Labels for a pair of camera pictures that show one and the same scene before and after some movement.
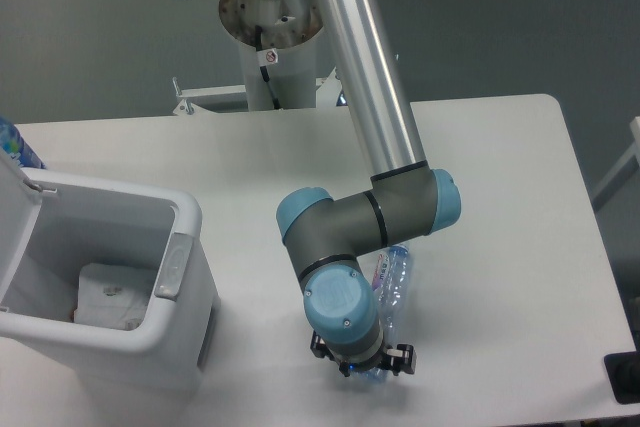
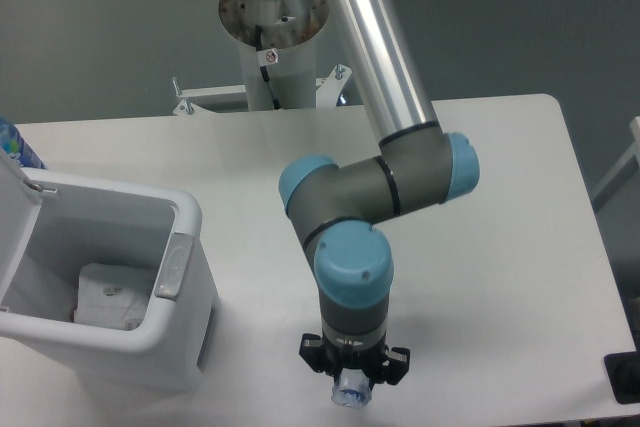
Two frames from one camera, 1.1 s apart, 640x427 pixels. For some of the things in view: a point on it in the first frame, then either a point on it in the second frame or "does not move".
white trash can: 87,221 does not move
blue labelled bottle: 12,142 does not move
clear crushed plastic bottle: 390,283 → 352,389
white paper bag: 113,295 does not move
